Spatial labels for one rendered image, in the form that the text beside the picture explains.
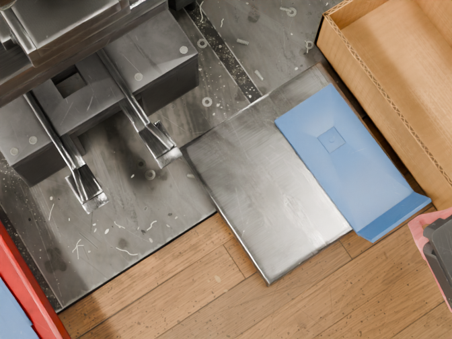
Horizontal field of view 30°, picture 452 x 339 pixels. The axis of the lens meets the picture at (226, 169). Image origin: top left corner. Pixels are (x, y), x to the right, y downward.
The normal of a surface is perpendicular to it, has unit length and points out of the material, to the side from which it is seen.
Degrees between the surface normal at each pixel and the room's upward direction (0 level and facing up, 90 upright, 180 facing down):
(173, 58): 0
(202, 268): 0
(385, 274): 0
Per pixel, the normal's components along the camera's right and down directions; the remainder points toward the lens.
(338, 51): -0.83, 0.53
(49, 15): 0.01, -0.25
